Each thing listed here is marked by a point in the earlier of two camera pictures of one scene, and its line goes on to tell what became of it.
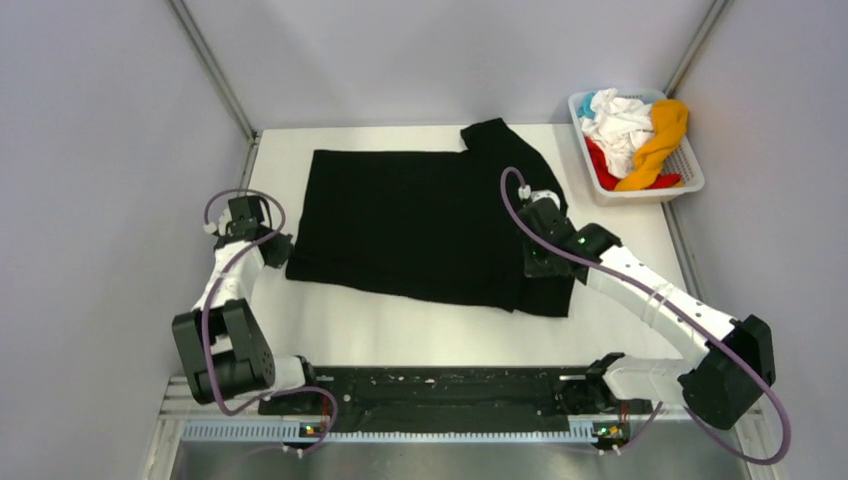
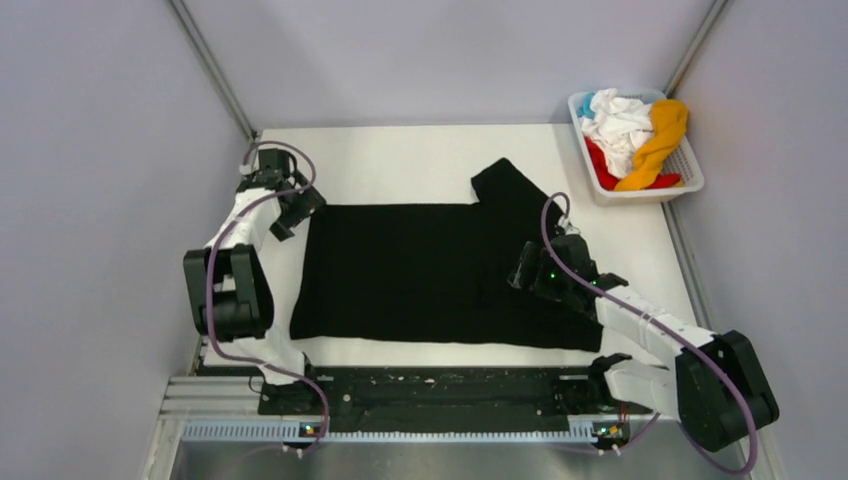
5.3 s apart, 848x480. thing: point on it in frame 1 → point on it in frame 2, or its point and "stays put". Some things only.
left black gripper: (283, 252) → (310, 200)
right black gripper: (532, 268) stays put
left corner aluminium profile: (215, 68) stays put
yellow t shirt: (669, 122) stays put
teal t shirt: (585, 110) stays put
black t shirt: (432, 224) → (438, 272)
